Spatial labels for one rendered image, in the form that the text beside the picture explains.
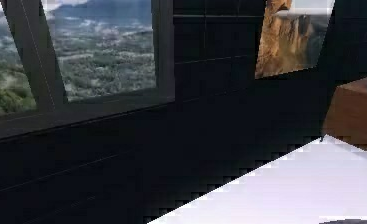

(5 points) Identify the black framed window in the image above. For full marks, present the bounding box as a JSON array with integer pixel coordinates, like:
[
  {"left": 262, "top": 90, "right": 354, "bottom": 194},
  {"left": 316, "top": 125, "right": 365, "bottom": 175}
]
[{"left": 0, "top": 0, "right": 176, "bottom": 143}]

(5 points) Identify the orange cliff wall picture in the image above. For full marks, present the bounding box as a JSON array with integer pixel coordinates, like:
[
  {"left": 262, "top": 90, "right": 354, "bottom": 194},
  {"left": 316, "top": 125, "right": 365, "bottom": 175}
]
[{"left": 254, "top": 0, "right": 336, "bottom": 80}]

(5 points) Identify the brown wooden cabinet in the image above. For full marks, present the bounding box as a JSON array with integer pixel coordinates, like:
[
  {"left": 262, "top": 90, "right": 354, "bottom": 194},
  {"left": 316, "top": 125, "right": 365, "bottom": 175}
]
[{"left": 320, "top": 75, "right": 367, "bottom": 167}]

